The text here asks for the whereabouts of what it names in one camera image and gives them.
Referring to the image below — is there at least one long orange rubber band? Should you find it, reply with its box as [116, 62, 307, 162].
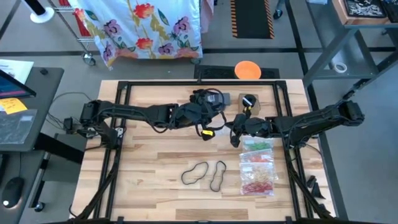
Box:
[248, 155, 268, 164]

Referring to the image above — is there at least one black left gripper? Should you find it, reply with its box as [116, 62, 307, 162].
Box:
[178, 101, 224, 142]

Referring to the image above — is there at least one metal garment rack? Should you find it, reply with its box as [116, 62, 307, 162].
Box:
[46, 0, 97, 67]

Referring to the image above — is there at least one black tape roll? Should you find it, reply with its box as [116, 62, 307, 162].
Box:
[242, 94, 257, 108]

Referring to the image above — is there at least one pale pink cloth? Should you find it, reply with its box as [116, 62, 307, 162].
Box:
[200, 0, 215, 34]

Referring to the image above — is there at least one red rubber band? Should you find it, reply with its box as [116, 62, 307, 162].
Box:
[244, 182, 274, 194]
[253, 182, 274, 192]
[243, 184, 261, 194]
[243, 182, 268, 193]
[248, 182, 274, 193]

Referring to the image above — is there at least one orange round disc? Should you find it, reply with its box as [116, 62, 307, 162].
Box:
[234, 60, 262, 80]

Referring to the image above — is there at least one white floral cloth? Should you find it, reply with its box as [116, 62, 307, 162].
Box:
[68, 0, 203, 68]

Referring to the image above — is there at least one black tray with white parts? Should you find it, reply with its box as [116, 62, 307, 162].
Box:
[343, 0, 389, 18]

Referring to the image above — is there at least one grey rolling desk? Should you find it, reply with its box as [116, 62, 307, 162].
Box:
[0, 151, 52, 224]

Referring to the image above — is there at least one white tape roll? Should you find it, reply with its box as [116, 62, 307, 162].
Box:
[331, 60, 348, 74]

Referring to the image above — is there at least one black floor cable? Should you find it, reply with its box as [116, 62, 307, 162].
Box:
[46, 91, 98, 131]

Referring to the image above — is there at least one black rubber floor mat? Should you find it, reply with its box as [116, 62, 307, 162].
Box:
[195, 64, 281, 80]

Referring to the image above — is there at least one brown cardboard box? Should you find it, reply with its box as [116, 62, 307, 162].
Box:
[238, 93, 261, 116]

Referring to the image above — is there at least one grey metal table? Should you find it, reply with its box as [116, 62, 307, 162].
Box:
[303, 0, 398, 100]

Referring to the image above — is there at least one black desk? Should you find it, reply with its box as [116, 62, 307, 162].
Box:
[0, 67, 65, 153]

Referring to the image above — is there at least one person's foot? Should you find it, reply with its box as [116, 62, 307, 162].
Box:
[272, 0, 285, 21]

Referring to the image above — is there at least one white paper sheet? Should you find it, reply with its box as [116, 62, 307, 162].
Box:
[0, 58, 34, 84]

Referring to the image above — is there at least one dark computer monitor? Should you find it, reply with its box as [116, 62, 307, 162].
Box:
[0, 68, 37, 100]

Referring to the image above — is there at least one black hazard-striped floor mat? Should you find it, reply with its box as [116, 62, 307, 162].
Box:
[230, 0, 276, 40]

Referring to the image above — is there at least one grey work glove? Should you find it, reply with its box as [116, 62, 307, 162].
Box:
[189, 88, 233, 108]

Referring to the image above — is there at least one white round pole base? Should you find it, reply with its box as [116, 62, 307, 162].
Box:
[21, 0, 55, 24]

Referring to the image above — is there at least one black computer mouse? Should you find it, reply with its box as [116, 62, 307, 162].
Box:
[1, 176, 25, 210]

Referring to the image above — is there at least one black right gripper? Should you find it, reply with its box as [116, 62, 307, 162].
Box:
[224, 113, 272, 148]

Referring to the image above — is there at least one yellow sticky note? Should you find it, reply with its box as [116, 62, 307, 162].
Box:
[0, 97, 28, 115]

